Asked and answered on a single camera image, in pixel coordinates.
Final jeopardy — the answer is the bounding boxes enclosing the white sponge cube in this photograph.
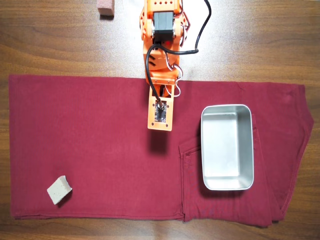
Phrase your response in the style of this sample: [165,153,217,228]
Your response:
[46,175,74,206]

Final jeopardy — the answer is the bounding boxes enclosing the pink sponge block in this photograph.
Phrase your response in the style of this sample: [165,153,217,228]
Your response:
[97,0,116,17]

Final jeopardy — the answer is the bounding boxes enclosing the dark red cloth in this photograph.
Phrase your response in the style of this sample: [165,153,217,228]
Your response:
[8,74,315,228]

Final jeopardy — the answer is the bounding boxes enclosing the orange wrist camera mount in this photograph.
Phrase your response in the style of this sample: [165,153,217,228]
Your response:
[146,84,175,132]

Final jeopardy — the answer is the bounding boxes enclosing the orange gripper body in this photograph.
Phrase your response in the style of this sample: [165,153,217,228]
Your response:
[144,71,181,99]

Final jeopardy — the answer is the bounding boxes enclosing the rectangular metal tray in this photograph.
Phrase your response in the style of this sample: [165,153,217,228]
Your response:
[200,103,255,192]

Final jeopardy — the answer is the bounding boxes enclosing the white red servo wires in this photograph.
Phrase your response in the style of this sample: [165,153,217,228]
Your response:
[178,9,192,47]
[166,56,184,98]

